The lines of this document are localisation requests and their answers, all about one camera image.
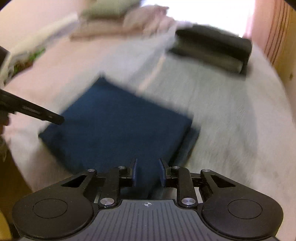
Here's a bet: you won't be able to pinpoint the folded pink blanket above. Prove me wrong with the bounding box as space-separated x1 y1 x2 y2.
69 6 176 41

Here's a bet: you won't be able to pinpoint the white quilted headboard cushion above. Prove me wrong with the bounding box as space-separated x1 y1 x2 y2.
3 14 80 85

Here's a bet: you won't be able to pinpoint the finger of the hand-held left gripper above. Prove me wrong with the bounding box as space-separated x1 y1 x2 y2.
0 46 11 77
43 111 65 126

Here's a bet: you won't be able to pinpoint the blue denim jeans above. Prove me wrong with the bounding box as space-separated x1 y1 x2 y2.
38 76 200 200

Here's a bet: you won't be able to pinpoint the green pillow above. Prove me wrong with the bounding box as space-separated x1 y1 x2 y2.
80 0 144 21

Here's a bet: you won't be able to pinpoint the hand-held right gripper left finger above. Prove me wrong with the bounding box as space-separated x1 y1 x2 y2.
61 158 138 208

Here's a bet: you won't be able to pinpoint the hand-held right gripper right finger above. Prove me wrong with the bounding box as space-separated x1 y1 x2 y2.
158 158 236 208

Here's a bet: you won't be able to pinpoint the pink curtain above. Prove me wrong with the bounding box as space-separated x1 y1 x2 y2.
243 0 289 65

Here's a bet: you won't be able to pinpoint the folded black garment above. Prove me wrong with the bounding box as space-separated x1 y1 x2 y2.
173 24 253 63

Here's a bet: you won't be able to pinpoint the folded grey garment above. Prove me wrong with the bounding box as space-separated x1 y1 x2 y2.
169 46 243 72

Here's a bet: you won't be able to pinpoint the green knitted garment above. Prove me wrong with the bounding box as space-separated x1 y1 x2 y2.
13 47 45 73

